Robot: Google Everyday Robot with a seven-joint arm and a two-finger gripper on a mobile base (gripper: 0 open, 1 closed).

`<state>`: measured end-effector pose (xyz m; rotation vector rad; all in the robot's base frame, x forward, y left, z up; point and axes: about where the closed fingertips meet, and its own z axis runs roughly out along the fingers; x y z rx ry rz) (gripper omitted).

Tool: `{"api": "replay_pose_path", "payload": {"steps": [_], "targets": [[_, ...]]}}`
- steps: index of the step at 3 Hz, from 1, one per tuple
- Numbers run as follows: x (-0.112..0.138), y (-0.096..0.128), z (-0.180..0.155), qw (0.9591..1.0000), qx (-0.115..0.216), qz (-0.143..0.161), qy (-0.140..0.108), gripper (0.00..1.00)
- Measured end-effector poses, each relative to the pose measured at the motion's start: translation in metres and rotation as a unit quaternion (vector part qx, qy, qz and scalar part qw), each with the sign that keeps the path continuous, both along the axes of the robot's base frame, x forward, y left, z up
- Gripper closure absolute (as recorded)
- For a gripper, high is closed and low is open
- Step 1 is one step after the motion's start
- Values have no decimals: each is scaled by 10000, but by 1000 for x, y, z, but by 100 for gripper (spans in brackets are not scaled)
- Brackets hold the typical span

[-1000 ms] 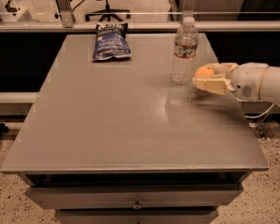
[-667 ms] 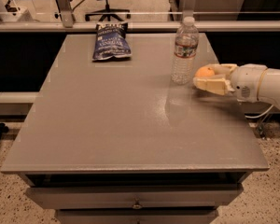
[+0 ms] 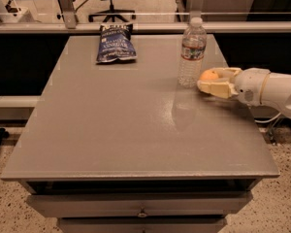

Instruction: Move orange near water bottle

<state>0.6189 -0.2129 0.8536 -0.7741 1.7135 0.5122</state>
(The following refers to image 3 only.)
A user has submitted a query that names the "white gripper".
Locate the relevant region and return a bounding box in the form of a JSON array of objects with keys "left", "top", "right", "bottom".
[{"left": 197, "top": 67, "right": 271, "bottom": 106}]

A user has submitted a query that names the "orange fruit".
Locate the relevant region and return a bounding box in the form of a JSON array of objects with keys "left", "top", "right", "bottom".
[{"left": 200, "top": 70, "right": 219, "bottom": 81}]

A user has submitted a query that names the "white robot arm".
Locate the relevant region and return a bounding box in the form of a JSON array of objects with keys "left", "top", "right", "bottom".
[{"left": 197, "top": 67, "right": 291, "bottom": 119}]

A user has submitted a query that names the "clear plastic water bottle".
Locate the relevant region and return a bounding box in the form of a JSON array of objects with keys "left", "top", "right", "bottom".
[{"left": 178, "top": 17, "right": 207, "bottom": 88}]

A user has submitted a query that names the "blue chip bag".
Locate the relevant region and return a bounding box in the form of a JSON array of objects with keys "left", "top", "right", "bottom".
[{"left": 96, "top": 23, "right": 137, "bottom": 63}]

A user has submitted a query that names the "upper grey drawer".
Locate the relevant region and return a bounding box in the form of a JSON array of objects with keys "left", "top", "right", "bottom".
[{"left": 27, "top": 192, "right": 252, "bottom": 218}]

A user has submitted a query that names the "grey drawer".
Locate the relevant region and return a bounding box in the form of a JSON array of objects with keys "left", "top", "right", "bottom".
[
  {"left": 27, "top": 192, "right": 252, "bottom": 218},
  {"left": 58, "top": 217, "right": 226, "bottom": 233}
]

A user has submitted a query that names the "grey drawer cabinet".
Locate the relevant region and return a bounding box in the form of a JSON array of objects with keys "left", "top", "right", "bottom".
[{"left": 0, "top": 33, "right": 281, "bottom": 233}]

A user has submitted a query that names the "round metal drawer knob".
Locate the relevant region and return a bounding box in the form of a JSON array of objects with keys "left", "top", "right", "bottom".
[{"left": 137, "top": 211, "right": 148, "bottom": 218}]

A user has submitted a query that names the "grey metal desk leg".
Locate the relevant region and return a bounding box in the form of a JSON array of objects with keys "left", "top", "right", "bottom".
[{"left": 59, "top": 0, "right": 77, "bottom": 29}]

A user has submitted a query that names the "lower grey drawer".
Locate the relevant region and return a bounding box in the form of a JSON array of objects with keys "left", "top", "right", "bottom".
[{"left": 58, "top": 217, "right": 226, "bottom": 233}]

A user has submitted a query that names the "white cable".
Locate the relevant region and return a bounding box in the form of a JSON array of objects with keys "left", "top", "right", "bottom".
[{"left": 254, "top": 112, "right": 283, "bottom": 125}]

